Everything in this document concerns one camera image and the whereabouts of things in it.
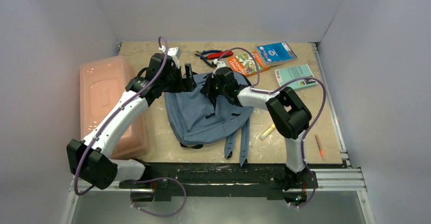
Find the aluminium frame rail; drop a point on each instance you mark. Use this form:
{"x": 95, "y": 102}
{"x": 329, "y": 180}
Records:
{"x": 340, "y": 197}

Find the orange pencil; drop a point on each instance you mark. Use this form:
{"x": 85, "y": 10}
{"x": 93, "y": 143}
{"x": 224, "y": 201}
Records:
{"x": 320, "y": 147}

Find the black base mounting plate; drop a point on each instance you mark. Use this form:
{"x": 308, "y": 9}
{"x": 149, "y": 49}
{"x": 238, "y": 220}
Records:
{"x": 167, "y": 180}

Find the blue paperback book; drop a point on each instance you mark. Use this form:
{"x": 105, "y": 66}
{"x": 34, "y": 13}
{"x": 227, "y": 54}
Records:
{"x": 276, "y": 53}

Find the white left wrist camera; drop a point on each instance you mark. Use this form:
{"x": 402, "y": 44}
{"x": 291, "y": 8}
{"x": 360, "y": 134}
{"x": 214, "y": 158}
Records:
{"x": 174, "y": 52}

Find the pink plastic storage bin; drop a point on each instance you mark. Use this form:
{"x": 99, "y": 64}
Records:
{"x": 102, "y": 83}

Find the blue student backpack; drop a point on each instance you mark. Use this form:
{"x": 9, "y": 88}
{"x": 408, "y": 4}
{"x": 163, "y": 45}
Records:
{"x": 197, "y": 121}

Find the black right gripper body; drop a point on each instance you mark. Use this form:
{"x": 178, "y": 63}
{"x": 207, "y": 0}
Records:
{"x": 209, "y": 88}

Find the red utility knife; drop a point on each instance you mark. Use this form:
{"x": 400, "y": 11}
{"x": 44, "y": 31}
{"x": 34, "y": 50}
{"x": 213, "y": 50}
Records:
{"x": 218, "y": 54}

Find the teal paperback book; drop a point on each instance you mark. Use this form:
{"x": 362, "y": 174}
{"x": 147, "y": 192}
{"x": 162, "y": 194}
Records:
{"x": 284, "y": 75}

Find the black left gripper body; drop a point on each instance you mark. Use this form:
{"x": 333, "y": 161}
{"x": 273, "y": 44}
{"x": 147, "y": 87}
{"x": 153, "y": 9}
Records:
{"x": 173, "y": 83}

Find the orange green picture book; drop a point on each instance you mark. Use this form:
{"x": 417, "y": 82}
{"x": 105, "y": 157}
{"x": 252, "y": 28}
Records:
{"x": 245, "y": 64}

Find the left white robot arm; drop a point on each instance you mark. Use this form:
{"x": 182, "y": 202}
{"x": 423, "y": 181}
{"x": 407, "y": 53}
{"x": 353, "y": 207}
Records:
{"x": 90, "y": 158}

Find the yellow highlighter marker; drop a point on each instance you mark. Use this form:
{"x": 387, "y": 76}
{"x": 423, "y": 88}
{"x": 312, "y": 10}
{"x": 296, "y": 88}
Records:
{"x": 267, "y": 132}

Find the blue handled pliers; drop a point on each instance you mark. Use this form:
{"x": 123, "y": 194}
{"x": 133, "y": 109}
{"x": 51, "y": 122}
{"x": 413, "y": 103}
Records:
{"x": 202, "y": 55}

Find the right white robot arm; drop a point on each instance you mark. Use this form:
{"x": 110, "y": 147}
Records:
{"x": 288, "y": 112}

